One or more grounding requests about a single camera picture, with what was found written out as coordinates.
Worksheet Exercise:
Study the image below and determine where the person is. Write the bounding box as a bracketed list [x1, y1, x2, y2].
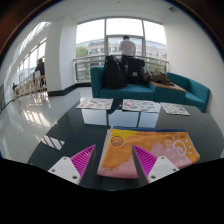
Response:
[118, 35, 137, 66]
[34, 58, 46, 87]

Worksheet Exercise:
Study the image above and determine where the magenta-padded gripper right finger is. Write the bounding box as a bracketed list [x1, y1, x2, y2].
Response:
[131, 144, 180, 187]

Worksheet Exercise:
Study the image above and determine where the wooden sofa table top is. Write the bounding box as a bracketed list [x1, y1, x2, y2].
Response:
[150, 80, 187, 93]

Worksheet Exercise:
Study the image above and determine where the teal sofa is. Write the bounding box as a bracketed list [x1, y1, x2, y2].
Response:
[89, 65, 212, 113]

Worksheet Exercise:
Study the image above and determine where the metal window railing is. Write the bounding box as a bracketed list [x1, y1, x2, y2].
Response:
[73, 54, 169, 83]

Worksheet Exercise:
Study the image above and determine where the wooden railing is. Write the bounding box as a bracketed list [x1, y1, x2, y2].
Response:
[14, 74, 48, 100]

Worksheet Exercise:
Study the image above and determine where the yellow orange pink cartoon towel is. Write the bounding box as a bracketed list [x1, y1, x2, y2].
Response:
[96, 126, 201, 180]

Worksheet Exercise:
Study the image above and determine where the large black backpack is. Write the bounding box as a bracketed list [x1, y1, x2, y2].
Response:
[101, 55, 127, 90]

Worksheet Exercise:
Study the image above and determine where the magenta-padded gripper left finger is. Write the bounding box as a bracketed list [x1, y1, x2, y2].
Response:
[48, 143, 98, 188]

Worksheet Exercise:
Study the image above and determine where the black bag with label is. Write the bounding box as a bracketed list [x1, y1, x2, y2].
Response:
[125, 57, 147, 85]

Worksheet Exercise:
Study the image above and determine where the brown jacket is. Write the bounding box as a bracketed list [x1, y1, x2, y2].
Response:
[143, 70, 175, 87]

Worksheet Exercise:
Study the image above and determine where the printed paper sheet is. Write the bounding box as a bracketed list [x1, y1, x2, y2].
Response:
[121, 98, 162, 114]
[160, 102, 191, 116]
[76, 97, 114, 111]

